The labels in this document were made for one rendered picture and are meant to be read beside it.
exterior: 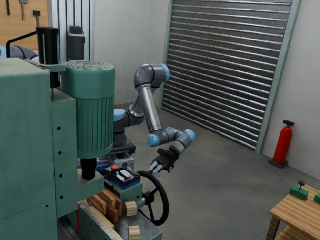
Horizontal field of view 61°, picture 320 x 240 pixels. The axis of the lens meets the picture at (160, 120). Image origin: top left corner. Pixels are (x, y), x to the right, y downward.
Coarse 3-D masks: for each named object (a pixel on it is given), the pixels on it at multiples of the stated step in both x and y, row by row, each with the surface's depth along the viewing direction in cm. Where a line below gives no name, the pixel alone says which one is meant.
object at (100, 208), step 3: (90, 198) 114; (90, 201) 112; (93, 201) 112; (96, 201) 112; (93, 204) 111; (96, 204) 111; (99, 204) 111; (96, 207) 109; (99, 207) 109; (102, 207) 110; (99, 210) 108; (102, 210) 109; (102, 213) 109
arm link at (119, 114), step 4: (116, 112) 183; (120, 112) 183; (124, 112) 184; (116, 116) 180; (120, 116) 181; (124, 116) 184; (128, 116) 187; (116, 120) 181; (120, 120) 182; (124, 120) 185; (128, 120) 187; (116, 124) 182; (120, 124) 183; (124, 124) 186; (128, 124) 188; (116, 128) 183; (120, 128) 184; (124, 128) 189
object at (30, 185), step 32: (0, 64) 73; (32, 64) 77; (0, 96) 65; (32, 96) 70; (0, 128) 67; (32, 128) 73; (0, 160) 70; (32, 160) 76; (0, 192) 72; (32, 192) 79; (0, 224) 75; (32, 224) 82
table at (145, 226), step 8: (80, 168) 142; (72, 216) 114; (120, 216) 112; (128, 216) 112; (136, 216) 113; (80, 224) 110; (120, 224) 108; (128, 224) 108; (136, 224) 109; (144, 224) 109; (152, 224) 110; (88, 232) 106; (120, 232) 104; (144, 232) 105; (152, 232) 106; (160, 232) 106
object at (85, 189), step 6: (96, 174) 109; (78, 180) 104; (84, 180) 104; (90, 180) 104; (96, 180) 106; (102, 180) 108; (78, 186) 100; (84, 186) 102; (90, 186) 104; (96, 186) 106; (102, 186) 109; (78, 192) 101; (84, 192) 103; (90, 192) 105; (96, 192) 108; (78, 198) 102; (84, 198) 104
